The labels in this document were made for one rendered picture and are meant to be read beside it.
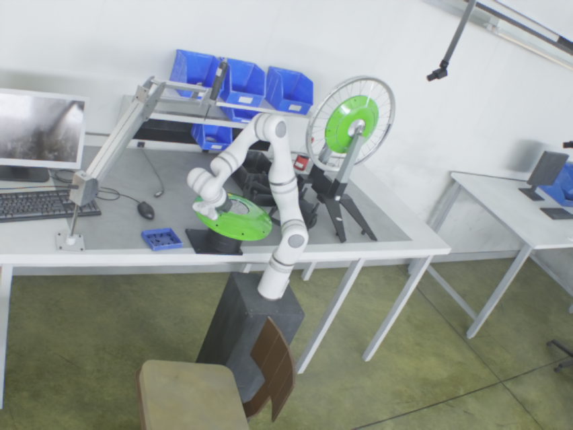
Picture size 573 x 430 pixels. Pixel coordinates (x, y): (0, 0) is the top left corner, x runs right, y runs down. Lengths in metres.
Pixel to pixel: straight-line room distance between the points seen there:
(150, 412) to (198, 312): 1.49
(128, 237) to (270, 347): 0.66
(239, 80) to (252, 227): 1.07
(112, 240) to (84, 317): 1.07
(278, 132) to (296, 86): 1.32
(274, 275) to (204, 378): 0.46
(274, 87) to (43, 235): 1.48
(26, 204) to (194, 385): 0.90
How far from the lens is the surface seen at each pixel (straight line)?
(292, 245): 2.07
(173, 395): 2.04
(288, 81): 3.14
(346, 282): 2.88
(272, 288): 2.18
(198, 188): 1.72
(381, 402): 3.40
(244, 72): 2.99
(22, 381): 2.77
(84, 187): 1.89
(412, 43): 3.58
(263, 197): 2.51
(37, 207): 2.17
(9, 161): 2.35
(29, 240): 2.04
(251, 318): 2.14
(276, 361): 2.03
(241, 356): 2.28
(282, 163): 1.91
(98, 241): 2.10
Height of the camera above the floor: 2.14
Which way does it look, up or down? 27 degrees down
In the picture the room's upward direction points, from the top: 23 degrees clockwise
